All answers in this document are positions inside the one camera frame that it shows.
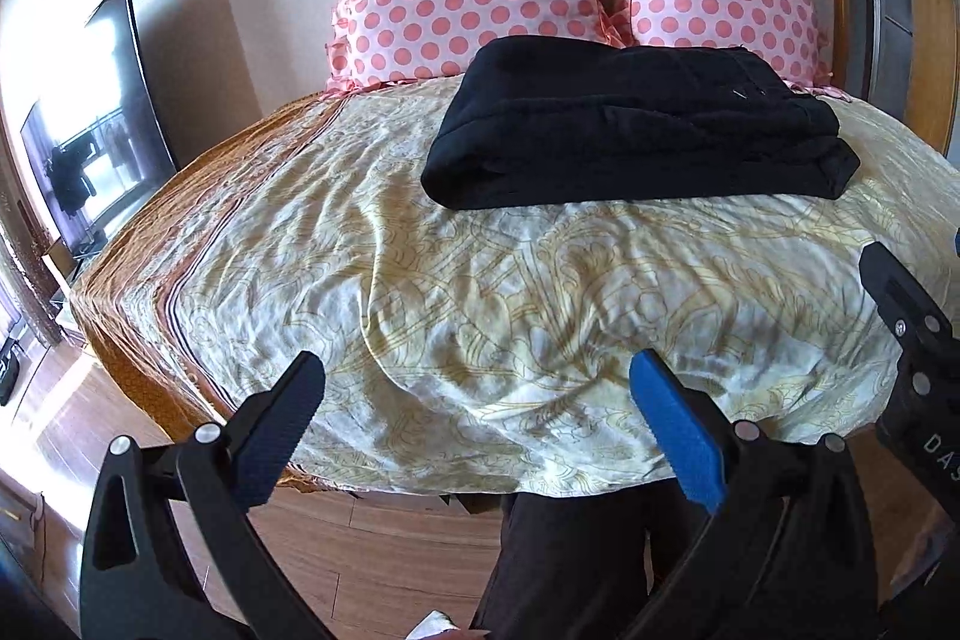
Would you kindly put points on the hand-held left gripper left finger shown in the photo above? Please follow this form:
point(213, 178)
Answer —
point(277, 434)

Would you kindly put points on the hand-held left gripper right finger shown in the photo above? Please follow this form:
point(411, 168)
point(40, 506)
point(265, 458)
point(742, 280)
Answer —
point(679, 434)

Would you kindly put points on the black pants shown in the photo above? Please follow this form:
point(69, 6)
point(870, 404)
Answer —
point(637, 123)

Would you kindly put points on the person's legs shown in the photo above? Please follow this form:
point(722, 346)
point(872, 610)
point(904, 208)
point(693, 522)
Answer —
point(577, 565)

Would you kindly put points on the cream patterned bedspread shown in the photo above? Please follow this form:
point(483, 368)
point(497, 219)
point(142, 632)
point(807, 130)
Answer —
point(487, 295)

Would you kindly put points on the white cloth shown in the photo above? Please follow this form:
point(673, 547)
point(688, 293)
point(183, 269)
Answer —
point(442, 631)

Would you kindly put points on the small black device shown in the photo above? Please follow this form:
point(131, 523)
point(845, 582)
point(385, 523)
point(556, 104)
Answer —
point(7, 374)

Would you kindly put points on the gold lace curtain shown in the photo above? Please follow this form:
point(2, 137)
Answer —
point(26, 265)

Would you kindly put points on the black flat screen television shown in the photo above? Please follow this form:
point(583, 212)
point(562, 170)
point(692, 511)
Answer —
point(105, 138)

